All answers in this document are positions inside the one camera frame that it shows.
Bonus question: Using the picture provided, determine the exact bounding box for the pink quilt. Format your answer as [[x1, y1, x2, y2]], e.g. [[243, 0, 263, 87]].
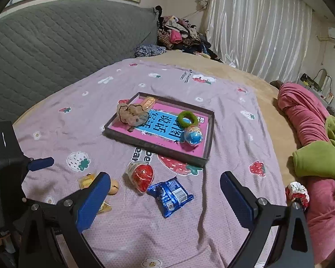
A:
[[277, 82, 335, 266]]

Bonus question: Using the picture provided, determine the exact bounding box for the blue and white egg toy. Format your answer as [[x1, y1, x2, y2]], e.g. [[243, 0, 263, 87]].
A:
[[183, 125, 204, 146]]

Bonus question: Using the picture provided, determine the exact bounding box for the yellow bread packet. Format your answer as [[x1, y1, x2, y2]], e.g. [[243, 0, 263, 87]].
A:
[[78, 173, 119, 214]]

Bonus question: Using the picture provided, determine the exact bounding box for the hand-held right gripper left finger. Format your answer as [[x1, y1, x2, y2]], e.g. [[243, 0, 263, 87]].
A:
[[18, 172, 112, 268]]

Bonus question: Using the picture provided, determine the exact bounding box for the blue snack packet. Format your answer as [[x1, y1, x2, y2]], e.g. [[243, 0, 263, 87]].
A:
[[147, 178, 194, 219]]

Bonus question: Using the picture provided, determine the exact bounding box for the purple strawberry printed blanket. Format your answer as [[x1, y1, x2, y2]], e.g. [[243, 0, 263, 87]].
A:
[[13, 59, 288, 268]]

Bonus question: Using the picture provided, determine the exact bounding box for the beige frilly scrunchie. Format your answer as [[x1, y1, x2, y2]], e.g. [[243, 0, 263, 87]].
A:
[[116, 103, 150, 126]]

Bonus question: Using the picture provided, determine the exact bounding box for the green fuzzy hair ring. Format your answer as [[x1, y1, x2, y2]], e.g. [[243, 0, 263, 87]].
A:
[[178, 111, 198, 127]]

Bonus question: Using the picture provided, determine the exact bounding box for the grey shallow box tray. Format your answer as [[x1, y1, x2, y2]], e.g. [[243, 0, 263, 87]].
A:
[[104, 92, 215, 168]]

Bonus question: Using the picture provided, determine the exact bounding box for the white wall cable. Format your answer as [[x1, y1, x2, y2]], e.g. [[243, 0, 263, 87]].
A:
[[317, 68, 334, 95]]

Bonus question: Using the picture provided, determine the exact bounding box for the dark bundle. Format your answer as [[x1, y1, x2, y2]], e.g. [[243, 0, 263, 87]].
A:
[[300, 73, 323, 90]]

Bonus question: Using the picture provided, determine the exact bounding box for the red and white cloth doll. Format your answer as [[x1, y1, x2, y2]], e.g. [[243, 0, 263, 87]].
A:
[[285, 181, 310, 211]]

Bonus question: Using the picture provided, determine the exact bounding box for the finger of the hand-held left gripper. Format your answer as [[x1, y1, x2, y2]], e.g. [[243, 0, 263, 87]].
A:
[[28, 157, 55, 172]]

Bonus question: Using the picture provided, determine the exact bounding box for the red capsule toy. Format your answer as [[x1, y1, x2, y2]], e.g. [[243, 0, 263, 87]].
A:
[[124, 162, 155, 194]]

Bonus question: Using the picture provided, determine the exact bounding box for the grey quilted headboard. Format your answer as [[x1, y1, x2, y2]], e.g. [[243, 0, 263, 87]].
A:
[[0, 0, 159, 129]]

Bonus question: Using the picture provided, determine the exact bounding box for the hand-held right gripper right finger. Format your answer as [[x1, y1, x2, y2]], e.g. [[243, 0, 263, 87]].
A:
[[220, 171, 314, 268]]

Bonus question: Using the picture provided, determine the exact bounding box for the orange cracker packet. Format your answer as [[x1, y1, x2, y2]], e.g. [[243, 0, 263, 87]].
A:
[[140, 96, 158, 112]]

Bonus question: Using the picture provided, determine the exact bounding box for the white sheer curtain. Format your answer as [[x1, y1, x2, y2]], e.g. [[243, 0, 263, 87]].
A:
[[205, 0, 313, 83]]

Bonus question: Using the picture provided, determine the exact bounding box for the blue patterned cloth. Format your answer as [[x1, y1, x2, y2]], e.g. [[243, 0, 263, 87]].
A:
[[134, 44, 166, 58]]

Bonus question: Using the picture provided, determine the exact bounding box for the pile of clothes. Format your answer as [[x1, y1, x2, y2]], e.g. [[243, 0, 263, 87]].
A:
[[155, 5, 224, 62]]

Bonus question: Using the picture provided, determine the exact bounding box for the green fleece blanket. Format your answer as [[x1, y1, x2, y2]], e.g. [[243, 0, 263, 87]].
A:
[[293, 114, 335, 179]]

